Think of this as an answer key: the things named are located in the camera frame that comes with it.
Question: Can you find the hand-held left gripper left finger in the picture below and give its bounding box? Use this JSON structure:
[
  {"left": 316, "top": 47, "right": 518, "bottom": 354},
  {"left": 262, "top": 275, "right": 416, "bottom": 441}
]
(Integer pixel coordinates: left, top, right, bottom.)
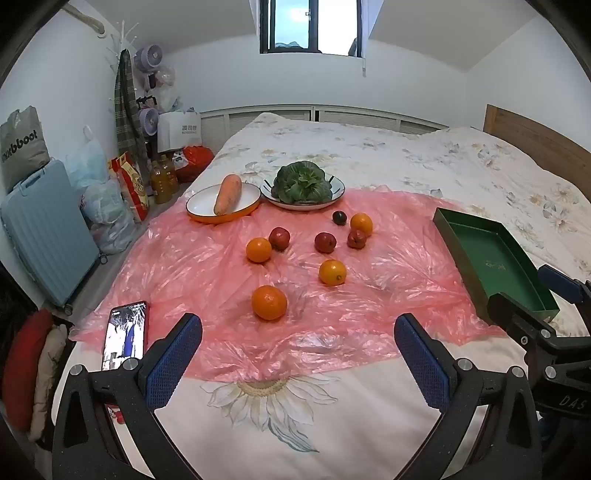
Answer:
[{"left": 52, "top": 313, "right": 204, "bottom": 480}]

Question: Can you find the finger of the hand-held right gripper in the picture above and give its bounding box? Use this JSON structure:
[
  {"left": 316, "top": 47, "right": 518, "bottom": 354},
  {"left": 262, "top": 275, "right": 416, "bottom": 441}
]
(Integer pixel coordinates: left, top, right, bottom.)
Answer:
[
  {"left": 537, "top": 264, "right": 591, "bottom": 306},
  {"left": 487, "top": 292, "right": 561, "bottom": 357}
]

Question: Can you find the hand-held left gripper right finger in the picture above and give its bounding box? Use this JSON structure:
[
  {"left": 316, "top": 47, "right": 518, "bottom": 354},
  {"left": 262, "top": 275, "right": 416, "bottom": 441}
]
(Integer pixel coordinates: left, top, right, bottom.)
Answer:
[{"left": 394, "top": 313, "right": 543, "bottom": 480}]

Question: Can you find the green tray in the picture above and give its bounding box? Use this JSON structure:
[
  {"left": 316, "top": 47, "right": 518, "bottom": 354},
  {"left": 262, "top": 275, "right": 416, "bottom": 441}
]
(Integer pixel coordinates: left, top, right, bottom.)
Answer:
[{"left": 433, "top": 207, "right": 561, "bottom": 325}]

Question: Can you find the orange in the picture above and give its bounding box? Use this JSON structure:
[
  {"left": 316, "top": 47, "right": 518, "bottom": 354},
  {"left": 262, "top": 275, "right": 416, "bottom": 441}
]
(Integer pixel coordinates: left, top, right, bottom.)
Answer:
[
  {"left": 246, "top": 237, "right": 273, "bottom": 264},
  {"left": 251, "top": 285, "right": 288, "bottom": 321},
  {"left": 318, "top": 259, "right": 348, "bottom": 287},
  {"left": 350, "top": 212, "right": 374, "bottom": 237}
]

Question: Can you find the smartphone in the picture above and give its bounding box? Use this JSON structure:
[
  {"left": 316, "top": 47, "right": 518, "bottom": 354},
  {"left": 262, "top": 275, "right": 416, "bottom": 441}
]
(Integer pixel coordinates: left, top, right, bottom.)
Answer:
[{"left": 102, "top": 301, "right": 149, "bottom": 372}]

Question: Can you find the pink plastic sheet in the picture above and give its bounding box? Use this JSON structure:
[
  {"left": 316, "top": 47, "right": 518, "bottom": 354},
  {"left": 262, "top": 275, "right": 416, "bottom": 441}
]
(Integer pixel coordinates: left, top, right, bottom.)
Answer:
[{"left": 69, "top": 187, "right": 509, "bottom": 383}]

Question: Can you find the beige cushion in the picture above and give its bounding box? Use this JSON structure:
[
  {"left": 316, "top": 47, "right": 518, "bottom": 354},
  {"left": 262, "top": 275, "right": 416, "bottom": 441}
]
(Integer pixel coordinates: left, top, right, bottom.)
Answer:
[{"left": 28, "top": 324, "right": 70, "bottom": 441}]

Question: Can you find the wooden headboard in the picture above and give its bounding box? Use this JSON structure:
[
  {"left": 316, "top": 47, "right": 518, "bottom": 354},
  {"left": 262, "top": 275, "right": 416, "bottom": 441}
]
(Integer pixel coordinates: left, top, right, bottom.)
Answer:
[{"left": 483, "top": 104, "right": 591, "bottom": 185}]

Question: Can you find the red cushion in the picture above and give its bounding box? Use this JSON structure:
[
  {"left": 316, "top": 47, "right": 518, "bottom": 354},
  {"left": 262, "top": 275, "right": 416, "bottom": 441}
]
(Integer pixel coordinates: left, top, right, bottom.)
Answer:
[{"left": 2, "top": 309, "right": 54, "bottom": 428}]

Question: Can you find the orange rimmed white plate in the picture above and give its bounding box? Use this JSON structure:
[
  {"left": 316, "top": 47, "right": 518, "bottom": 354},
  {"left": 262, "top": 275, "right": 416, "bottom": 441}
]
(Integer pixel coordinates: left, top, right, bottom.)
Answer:
[{"left": 186, "top": 183, "right": 262, "bottom": 225}]

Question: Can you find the white plastic bag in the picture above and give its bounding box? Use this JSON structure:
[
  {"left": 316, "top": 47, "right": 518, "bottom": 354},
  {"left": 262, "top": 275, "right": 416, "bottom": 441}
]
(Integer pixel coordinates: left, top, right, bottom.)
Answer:
[{"left": 81, "top": 180, "right": 137, "bottom": 254}]

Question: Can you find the carrot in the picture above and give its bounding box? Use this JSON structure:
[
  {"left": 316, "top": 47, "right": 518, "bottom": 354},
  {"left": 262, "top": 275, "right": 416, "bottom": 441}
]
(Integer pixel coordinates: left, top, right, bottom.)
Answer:
[{"left": 213, "top": 174, "right": 243, "bottom": 216}]

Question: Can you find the cooking oil bottle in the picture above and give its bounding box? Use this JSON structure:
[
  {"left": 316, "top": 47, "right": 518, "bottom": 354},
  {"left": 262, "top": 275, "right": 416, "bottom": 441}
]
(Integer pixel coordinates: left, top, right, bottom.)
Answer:
[
  {"left": 161, "top": 157, "right": 180, "bottom": 190},
  {"left": 151, "top": 162, "right": 172, "bottom": 205}
]

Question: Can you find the yellow red rice bag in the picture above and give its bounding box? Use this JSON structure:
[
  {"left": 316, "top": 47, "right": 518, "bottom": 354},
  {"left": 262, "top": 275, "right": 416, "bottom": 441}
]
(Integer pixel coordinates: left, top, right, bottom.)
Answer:
[{"left": 108, "top": 154, "right": 151, "bottom": 223}]

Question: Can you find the light blue suitcase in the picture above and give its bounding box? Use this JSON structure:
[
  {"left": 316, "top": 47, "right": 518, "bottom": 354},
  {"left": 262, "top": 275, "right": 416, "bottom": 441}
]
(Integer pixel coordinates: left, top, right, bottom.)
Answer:
[{"left": 0, "top": 159, "right": 101, "bottom": 315}]

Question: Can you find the blue rimmed white plate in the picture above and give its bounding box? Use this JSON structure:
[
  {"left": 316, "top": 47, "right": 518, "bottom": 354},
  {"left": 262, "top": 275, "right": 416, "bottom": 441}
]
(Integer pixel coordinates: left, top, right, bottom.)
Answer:
[{"left": 260, "top": 173, "right": 345, "bottom": 212}]

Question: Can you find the red plastic bag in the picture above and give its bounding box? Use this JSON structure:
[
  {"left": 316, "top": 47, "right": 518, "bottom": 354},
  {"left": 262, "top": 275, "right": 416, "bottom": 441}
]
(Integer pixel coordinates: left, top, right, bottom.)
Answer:
[{"left": 178, "top": 145, "right": 215, "bottom": 183}]

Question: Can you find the green leafy vegetable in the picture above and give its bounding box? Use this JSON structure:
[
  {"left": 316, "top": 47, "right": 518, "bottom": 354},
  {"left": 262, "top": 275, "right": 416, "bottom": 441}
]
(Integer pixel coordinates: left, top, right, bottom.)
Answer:
[{"left": 271, "top": 161, "right": 332, "bottom": 205}]

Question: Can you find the pale blue plastic bag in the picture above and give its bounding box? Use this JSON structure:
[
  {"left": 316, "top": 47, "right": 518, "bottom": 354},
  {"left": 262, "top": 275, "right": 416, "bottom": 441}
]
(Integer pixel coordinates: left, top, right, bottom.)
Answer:
[{"left": 65, "top": 126, "right": 109, "bottom": 192}]

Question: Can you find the white paper bag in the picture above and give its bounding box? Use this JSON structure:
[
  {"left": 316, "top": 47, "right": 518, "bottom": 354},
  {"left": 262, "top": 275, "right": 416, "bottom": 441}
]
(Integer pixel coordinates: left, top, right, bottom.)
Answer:
[{"left": 158, "top": 110, "right": 203, "bottom": 153}]

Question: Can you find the purple fan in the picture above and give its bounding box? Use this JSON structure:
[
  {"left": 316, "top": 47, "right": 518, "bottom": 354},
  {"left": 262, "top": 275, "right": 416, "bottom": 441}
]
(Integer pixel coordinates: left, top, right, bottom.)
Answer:
[
  {"left": 139, "top": 107, "right": 160, "bottom": 136},
  {"left": 135, "top": 45, "right": 164, "bottom": 88}
]

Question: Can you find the white radiator cover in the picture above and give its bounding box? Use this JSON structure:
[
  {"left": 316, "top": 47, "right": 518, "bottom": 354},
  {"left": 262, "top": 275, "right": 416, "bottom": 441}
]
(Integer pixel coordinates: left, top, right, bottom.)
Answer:
[{"left": 199, "top": 105, "right": 448, "bottom": 153}]

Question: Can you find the plaid scarf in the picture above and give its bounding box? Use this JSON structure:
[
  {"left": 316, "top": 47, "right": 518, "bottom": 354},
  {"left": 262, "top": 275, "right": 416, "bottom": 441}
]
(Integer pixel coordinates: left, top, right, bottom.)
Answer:
[{"left": 114, "top": 48, "right": 148, "bottom": 160}]

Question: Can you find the grey shopping bag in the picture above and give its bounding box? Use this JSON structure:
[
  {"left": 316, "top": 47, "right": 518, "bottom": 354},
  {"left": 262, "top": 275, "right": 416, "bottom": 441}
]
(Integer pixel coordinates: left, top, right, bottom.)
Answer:
[{"left": 0, "top": 106, "right": 51, "bottom": 195}]

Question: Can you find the clear plastic bag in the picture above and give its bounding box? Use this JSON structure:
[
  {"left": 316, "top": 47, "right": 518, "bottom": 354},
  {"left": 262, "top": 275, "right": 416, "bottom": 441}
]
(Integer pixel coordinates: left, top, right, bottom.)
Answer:
[{"left": 154, "top": 65, "right": 180, "bottom": 110}]

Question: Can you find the white coat rack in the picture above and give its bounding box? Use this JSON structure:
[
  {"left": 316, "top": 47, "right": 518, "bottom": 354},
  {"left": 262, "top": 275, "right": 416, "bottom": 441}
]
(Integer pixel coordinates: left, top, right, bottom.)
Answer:
[{"left": 105, "top": 21, "right": 139, "bottom": 79}]

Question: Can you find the window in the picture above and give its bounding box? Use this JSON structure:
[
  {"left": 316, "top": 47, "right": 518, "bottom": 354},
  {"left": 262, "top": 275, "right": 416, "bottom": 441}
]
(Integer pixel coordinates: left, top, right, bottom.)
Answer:
[{"left": 259, "top": 0, "right": 363, "bottom": 58}]

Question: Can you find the beige curved wall fixture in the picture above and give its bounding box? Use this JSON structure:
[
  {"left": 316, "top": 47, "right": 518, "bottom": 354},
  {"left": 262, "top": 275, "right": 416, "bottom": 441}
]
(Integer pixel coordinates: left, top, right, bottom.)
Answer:
[{"left": 62, "top": 0, "right": 107, "bottom": 35}]

